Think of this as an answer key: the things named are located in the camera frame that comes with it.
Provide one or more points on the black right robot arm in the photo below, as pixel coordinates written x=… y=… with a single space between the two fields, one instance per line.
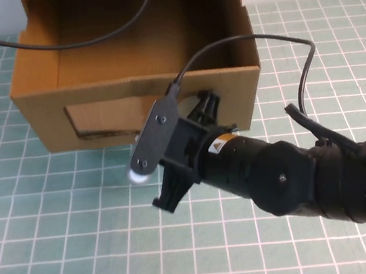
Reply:
x=277 y=178

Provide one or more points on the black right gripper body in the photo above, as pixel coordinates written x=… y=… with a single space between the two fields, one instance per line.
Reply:
x=184 y=143

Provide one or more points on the black oblong right wrist camera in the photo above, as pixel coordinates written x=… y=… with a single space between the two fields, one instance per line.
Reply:
x=155 y=130

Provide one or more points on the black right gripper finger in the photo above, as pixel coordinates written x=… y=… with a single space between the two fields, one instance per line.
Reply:
x=175 y=189
x=207 y=106

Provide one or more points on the cardboard drawer with wide window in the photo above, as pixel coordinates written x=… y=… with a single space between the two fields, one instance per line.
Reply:
x=102 y=97

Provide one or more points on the green white-grid tablecloth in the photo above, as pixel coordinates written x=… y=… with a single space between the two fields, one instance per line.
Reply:
x=118 y=255

